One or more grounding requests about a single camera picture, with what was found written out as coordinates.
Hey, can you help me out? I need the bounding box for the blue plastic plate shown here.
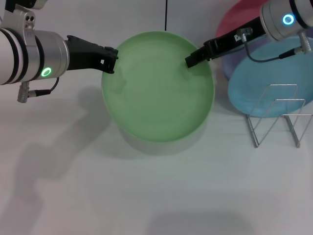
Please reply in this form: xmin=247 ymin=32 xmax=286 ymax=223
xmin=227 ymin=36 xmax=313 ymax=119

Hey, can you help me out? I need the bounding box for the grey right arm cable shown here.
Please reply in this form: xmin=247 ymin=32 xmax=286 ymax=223
xmin=235 ymin=27 xmax=312 ymax=62

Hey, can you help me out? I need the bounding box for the green plastic plate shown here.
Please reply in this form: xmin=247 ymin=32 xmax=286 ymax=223
xmin=101 ymin=30 xmax=216 ymax=143

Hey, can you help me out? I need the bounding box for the purple plastic plate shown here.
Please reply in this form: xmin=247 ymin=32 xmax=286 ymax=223
xmin=221 ymin=34 xmax=313 ymax=82

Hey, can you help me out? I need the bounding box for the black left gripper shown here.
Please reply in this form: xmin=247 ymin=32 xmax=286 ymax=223
xmin=66 ymin=35 xmax=120 ymax=74

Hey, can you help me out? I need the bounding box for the silver wire plate rack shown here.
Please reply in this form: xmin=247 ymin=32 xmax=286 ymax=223
xmin=244 ymin=84 xmax=313 ymax=149

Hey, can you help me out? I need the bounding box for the red plastic plate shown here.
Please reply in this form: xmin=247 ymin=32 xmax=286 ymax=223
xmin=215 ymin=0 xmax=265 ymax=38

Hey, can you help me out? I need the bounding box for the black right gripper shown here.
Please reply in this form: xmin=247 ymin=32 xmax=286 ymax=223
xmin=184 ymin=16 xmax=266 ymax=69

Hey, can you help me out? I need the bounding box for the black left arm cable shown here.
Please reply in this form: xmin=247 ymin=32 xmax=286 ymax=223
xmin=16 ymin=76 xmax=60 ymax=103

